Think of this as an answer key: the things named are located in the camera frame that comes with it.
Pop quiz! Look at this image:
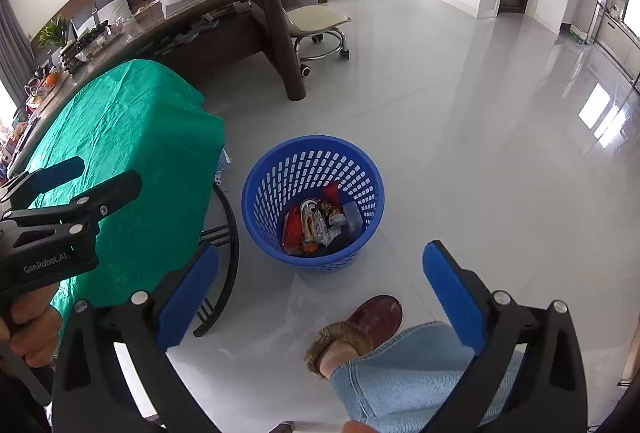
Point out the glass fruit bowl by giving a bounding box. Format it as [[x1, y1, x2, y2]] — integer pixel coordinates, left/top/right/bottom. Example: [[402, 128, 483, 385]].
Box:
[[25, 73, 61, 106]]

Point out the cream rolling stool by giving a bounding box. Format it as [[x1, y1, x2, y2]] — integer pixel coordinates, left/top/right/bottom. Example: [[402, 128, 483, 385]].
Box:
[[285, 5, 352, 78]]

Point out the person's left hand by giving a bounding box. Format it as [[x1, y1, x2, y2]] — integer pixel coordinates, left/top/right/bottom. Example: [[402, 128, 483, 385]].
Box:
[[0, 283, 66, 369]]

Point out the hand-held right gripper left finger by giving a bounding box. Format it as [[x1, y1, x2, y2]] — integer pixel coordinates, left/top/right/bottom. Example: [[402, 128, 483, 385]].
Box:
[[52, 244, 236, 433]]

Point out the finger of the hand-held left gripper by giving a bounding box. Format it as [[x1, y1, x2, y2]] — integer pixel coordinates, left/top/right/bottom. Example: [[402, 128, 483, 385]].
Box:
[[0, 156, 86, 204], [0, 169, 143, 250]]

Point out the green potted plant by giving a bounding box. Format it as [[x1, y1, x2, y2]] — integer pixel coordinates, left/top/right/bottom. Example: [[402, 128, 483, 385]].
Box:
[[37, 15, 68, 48]]

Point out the person's right hand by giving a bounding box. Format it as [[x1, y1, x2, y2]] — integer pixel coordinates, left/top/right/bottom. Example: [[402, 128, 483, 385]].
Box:
[[342, 419, 383, 433]]

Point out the red plastic bag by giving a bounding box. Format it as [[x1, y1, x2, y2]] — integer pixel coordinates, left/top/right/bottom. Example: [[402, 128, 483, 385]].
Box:
[[282, 205, 306, 254]]

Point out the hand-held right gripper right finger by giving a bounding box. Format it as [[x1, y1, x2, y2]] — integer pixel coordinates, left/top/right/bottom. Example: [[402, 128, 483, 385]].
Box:
[[421, 240, 588, 433]]

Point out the grey curtain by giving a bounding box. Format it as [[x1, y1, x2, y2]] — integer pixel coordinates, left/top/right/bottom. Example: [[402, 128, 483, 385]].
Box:
[[0, 0, 36, 104]]

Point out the dark wooden coffee table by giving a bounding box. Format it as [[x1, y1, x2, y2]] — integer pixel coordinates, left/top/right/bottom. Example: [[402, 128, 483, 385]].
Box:
[[10, 0, 308, 154]]

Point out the blue plastic basket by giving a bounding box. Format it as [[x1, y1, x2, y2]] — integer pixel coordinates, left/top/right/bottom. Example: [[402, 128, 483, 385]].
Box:
[[241, 135, 386, 274]]

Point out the green tablecloth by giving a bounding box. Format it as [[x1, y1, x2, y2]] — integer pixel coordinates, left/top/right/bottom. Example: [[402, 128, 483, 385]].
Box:
[[7, 59, 226, 329]]

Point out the kitchen counter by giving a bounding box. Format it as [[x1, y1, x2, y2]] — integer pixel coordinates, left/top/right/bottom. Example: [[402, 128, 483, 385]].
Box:
[[595, 0, 640, 86]]

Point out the clear plastic box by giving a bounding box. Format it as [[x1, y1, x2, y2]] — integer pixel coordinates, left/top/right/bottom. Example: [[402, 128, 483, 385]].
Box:
[[342, 200, 365, 234]]

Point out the red furry slipper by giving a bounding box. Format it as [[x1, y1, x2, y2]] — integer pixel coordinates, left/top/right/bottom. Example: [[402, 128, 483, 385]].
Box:
[[304, 294, 404, 381]]

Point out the clear printed wrapper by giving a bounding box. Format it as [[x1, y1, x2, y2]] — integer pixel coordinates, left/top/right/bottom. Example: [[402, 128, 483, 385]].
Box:
[[300, 198, 346, 246]]

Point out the person's jeans leg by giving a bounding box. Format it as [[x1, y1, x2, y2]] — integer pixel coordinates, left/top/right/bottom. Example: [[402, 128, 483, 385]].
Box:
[[320, 320, 526, 433]]

